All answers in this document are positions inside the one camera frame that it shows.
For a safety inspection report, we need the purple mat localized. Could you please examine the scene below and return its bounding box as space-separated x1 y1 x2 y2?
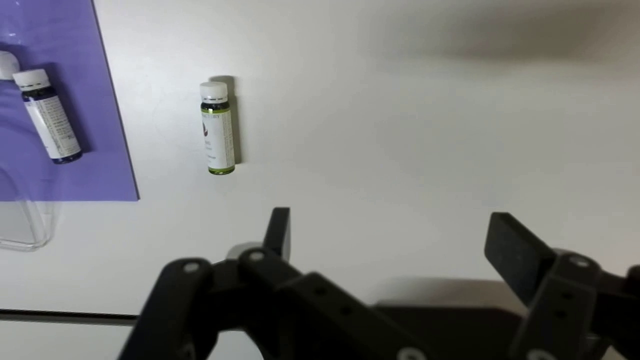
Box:
0 0 143 203

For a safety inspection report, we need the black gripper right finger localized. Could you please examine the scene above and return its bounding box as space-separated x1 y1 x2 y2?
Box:
485 210 640 360

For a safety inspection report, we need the small white-capped glass bottle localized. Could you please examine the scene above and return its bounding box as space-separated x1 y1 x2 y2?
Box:
11 65 86 165
199 75 238 177
0 48 22 83

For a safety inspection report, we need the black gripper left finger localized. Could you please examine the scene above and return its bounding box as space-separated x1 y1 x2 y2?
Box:
118 205 428 360

